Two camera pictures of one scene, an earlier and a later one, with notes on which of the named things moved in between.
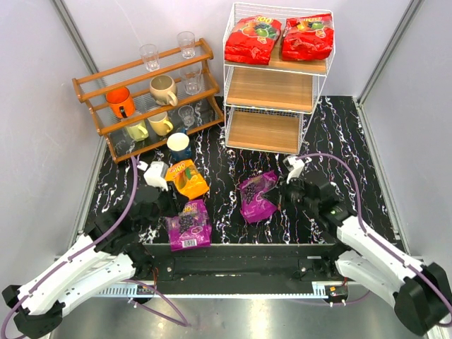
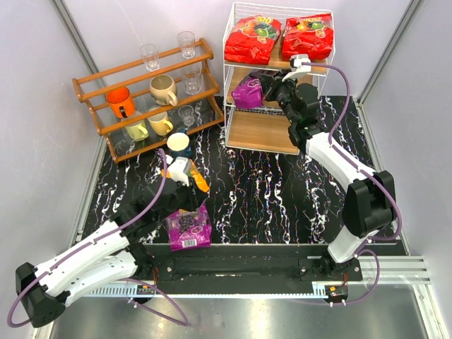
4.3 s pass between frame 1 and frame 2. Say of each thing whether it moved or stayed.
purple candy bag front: stayed
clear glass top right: stayed
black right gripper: moved
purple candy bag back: moved
